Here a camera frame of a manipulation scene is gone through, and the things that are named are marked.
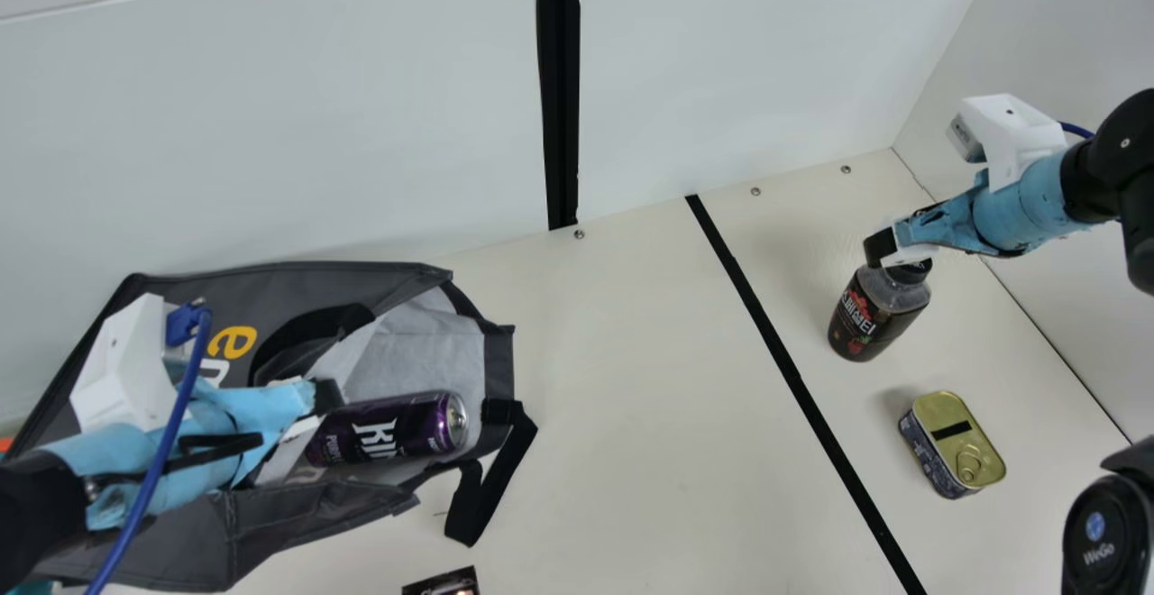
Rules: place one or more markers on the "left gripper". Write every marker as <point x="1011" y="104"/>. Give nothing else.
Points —
<point x="225" y="411"/>

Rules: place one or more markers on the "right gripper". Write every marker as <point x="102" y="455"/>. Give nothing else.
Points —
<point x="1019" y="207"/>

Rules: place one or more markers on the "dark coffee bottle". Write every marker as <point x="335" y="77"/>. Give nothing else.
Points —
<point x="870" y="320"/>

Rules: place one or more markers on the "purple can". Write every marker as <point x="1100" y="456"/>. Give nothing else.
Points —
<point x="388" y="428"/>

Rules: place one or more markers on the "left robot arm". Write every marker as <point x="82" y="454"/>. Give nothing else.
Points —
<point x="36" y="514"/>

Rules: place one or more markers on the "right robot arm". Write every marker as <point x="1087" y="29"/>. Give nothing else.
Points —
<point x="1118" y="171"/>

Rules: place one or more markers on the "rectangular tin with gold lid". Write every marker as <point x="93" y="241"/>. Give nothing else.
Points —
<point x="956" y="442"/>

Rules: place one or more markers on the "black strip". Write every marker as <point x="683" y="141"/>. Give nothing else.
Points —
<point x="793" y="379"/>

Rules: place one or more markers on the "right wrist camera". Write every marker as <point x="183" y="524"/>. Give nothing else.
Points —
<point x="1010" y="131"/>

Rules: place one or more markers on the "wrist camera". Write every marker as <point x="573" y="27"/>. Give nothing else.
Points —
<point x="1010" y="131"/>
<point x="122" y="370"/>

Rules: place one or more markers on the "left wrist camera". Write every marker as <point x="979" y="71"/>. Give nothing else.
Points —
<point x="122" y="370"/>

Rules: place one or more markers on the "black post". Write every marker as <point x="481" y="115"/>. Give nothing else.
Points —
<point x="559" y="81"/>

